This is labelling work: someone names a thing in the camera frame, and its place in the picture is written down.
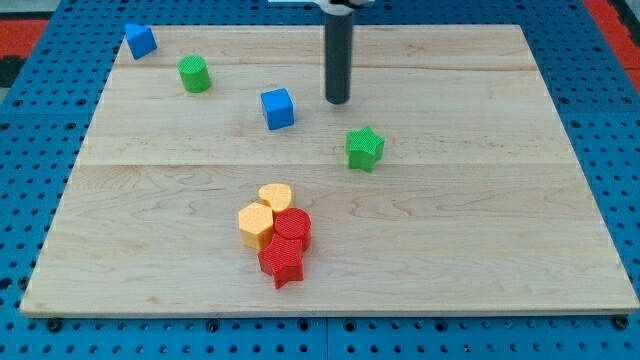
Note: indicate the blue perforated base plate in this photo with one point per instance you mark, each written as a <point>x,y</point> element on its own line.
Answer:
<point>48,110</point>

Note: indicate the blue cube block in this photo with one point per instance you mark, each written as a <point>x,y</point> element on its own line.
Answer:
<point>278,108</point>

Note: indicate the red star block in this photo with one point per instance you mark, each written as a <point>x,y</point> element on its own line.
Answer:
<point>282,259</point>

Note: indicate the red cylinder block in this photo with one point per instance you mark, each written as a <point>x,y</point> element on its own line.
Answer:
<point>294,224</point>

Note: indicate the blue triangular prism block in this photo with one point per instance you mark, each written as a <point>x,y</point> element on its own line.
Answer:
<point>140,39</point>

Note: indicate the green cylinder block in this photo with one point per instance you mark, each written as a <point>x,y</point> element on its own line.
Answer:
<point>194,73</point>

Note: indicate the wooden board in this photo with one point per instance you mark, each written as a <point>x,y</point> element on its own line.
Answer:
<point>478,206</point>

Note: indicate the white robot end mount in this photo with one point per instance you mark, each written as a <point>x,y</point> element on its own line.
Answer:
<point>332,7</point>

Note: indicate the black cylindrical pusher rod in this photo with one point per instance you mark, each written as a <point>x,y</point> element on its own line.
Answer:
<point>338,42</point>

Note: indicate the yellow hexagon block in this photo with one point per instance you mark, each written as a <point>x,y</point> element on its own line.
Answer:
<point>256,225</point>

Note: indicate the green star block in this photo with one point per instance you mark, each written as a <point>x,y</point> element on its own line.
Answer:
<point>364,148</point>

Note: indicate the yellow heart block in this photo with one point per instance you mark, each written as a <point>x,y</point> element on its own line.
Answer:
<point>277,196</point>

